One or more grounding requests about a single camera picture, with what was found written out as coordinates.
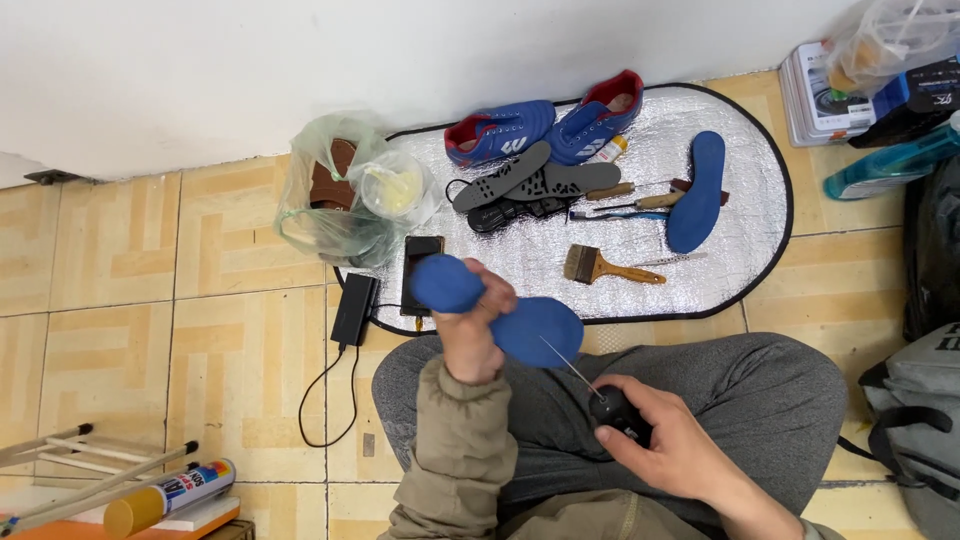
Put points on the person's right hand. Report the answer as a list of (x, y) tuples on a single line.
[(675, 450)]

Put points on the person's left hand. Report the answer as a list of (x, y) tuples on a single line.
[(469, 345)]

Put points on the person's left fingers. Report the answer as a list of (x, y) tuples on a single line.
[(501, 298)]

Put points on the blue fabric shoe insole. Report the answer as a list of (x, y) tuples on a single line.
[(697, 195), (536, 330)]

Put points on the black smartphone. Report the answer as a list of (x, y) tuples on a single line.
[(421, 251)]

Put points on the grey perforated insole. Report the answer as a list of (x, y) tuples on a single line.
[(499, 180), (577, 180)]

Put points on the blue toothbrush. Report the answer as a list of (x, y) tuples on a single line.
[(615, 216)]

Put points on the black power bank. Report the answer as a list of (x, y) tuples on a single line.
[(355, 307)]

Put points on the clear bag with yellow contents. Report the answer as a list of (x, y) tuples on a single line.
[(394, 187)]

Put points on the blue football shoe red lining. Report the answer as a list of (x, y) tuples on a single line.
[(592, 120), (499, 133)]

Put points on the thin metal blade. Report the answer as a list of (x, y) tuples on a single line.
[(675, 259)]

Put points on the green plastic bag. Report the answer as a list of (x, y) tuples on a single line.
[(330, 232)]

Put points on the small white glue bottle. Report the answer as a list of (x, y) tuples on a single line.
[(609, 148)]

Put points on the brown leather sandal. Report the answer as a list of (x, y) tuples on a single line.
[(334, 180)]

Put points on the silver foil mat black trim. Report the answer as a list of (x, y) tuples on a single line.
[(735, 195)]

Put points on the person's grey trousers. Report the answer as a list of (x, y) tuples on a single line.
[(735, 405)]

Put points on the orange and white board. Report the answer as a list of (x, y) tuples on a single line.
[(202, 519)]

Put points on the stack of white boxes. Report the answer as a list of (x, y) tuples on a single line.
[(814, 97)]

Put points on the spray paint can yellow cap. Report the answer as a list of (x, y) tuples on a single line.
[(172, 496)]

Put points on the teal spray bottle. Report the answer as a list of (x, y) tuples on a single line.
[(892, 161)]

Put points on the black bag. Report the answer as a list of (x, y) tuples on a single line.
[(934, 247)]

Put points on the wooden folding stand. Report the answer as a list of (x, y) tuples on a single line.
[(97, 487)]

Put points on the black cardboard box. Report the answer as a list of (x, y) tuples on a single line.
[(919, 105)]

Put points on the clear plastic bag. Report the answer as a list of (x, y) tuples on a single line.
[(892, 37)]

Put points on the dark metal wall bracket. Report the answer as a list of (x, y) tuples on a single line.
[(56, 177)]

